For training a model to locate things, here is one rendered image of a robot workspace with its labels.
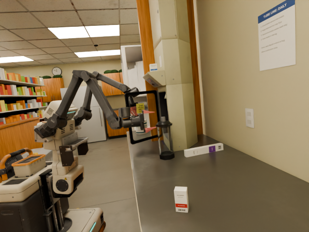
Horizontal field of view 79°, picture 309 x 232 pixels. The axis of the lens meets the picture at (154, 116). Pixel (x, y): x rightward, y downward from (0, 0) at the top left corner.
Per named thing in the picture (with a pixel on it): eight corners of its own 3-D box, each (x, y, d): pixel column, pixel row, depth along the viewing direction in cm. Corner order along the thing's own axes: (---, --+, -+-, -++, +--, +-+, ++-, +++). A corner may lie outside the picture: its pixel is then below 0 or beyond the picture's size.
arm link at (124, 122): (122, 128, 119) (122, 128, 113) (121, 118, 120) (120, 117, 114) (133, 127, 120) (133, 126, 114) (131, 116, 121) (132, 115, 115)
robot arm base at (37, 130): (45, 126, 138) (33, 129, 126) (52, 118, 136) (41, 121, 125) (53, 135, 138) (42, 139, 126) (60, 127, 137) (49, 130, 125)
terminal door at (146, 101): (161, 136, 163) (156, 89, 158) (131, 145, 145) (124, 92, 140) (160, 136, 163) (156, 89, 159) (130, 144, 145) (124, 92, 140)
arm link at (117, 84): (99, 80, 183) (91, 75, 174) (101, 75, 183) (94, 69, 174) (130, 95, 162) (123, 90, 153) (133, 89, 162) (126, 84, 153)
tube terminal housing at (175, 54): (189, 137, 169) (182, 49, 160) (205, 146, 137) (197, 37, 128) (163, 141, 165) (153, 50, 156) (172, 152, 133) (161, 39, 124)
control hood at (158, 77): (157, 87, 159) (156, 75, 158) (166, 85, 128) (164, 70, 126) (143, 88, 158) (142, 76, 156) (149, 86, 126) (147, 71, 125)
